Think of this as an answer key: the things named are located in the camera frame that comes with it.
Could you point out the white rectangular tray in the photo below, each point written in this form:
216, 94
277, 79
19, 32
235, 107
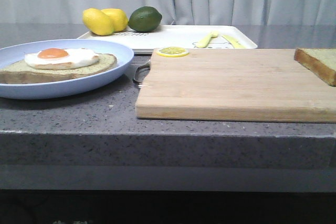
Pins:
175, 35

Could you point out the bread slice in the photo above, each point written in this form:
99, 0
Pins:
321, 61
21, 73

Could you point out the yellow plastic knife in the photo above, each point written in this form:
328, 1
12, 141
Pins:
234, 42

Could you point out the wooden cutting board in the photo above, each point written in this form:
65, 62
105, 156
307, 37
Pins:
258, 85

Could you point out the yellow plastic fork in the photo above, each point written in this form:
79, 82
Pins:
203, 43

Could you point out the metal cutting board handle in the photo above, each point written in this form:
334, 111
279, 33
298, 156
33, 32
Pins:
140, 69

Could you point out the front yellow lemon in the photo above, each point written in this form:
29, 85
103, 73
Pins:
97, 22

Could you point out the toy fried egg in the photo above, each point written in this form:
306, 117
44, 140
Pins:
61, 59

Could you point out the yellow lemon slice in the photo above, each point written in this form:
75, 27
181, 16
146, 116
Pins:
172, 51

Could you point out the light blue round plate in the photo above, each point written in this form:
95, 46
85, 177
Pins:
59, 89

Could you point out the rear yellow lemon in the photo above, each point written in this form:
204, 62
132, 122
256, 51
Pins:
119, 18

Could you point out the green lime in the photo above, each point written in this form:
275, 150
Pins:
145, 19

